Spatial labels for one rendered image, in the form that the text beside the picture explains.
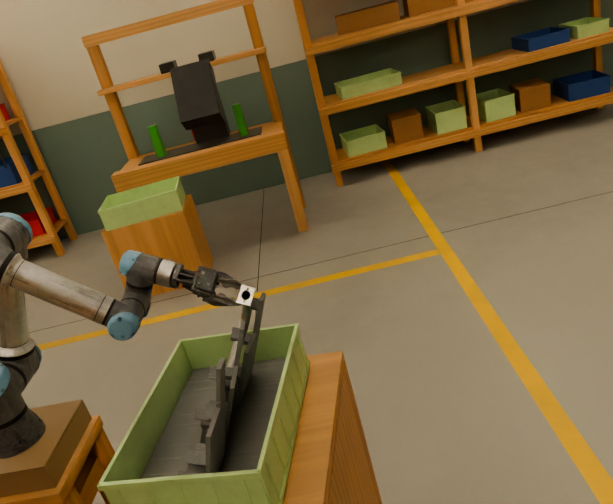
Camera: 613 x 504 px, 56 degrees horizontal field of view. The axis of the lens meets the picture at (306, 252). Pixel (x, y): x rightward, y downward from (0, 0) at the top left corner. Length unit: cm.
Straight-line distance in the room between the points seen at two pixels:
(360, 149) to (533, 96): 180
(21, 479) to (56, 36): 543
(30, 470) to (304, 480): 74
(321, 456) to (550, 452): 128
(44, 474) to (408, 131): 502
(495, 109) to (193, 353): 485
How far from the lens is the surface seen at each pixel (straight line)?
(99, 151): 685
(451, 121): 619
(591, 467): 263
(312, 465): 162
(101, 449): 204
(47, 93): 688
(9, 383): 185
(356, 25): 591
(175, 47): 648
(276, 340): 190
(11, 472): 186
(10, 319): 186
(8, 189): 661
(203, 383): 195
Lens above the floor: 189
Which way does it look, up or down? 24 degrees down
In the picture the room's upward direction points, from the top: 15 degrees counter-clockwise
